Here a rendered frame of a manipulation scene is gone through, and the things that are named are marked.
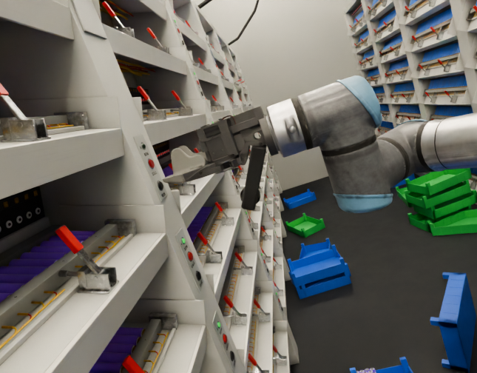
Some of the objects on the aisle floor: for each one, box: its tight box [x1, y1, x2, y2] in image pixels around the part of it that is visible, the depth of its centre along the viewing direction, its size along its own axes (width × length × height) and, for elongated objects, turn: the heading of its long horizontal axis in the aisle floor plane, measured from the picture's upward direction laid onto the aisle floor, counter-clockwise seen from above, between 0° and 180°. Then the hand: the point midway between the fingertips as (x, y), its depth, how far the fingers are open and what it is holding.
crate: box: [430, 272, 476, 373], centre depth 125 cm, size 8×30×20 cm, turn 19°
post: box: [0, 0, 246, 373], centre depth 65 cm, size 20×9×176 cm, turn 142°
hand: (171, 181), depth 61 cm, fingers closed
